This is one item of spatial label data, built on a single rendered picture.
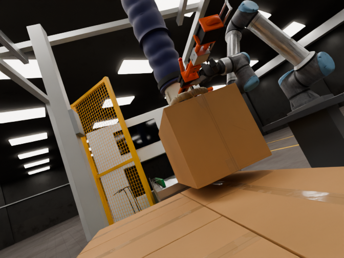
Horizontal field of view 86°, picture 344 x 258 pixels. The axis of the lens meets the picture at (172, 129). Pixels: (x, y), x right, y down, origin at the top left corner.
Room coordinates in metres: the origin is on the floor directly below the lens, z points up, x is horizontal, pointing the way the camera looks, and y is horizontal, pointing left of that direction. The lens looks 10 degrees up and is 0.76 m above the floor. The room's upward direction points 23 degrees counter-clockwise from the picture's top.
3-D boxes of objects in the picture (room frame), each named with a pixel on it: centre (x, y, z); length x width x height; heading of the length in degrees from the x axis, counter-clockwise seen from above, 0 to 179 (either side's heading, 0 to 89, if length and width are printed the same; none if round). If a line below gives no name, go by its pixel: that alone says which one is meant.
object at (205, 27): (0.61, -0.25, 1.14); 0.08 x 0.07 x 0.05; 12
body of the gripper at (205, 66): (0.99, -0.32, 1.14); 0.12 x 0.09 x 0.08; 102
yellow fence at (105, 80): (2.36, 0.87, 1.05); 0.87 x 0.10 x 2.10; 65
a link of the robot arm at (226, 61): (1.00, -0.41, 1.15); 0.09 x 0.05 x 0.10; 12
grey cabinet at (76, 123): (2.07, 1.00, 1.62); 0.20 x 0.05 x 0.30; 13
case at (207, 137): (1.18, -0.14, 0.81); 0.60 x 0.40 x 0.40; 11
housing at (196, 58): (0.74, -0.23, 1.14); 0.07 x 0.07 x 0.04; 12
